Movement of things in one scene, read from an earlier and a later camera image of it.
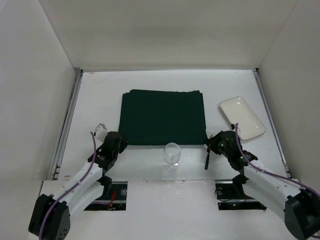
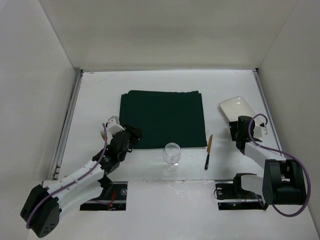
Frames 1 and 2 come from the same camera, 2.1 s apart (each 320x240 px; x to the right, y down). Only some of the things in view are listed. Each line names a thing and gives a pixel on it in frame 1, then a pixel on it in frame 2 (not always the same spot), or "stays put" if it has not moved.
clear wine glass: [171, 154] stays put
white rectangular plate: [240, 113] stays put
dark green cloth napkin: [162, 117] stays put
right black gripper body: [215, 144] -> [235, 128]
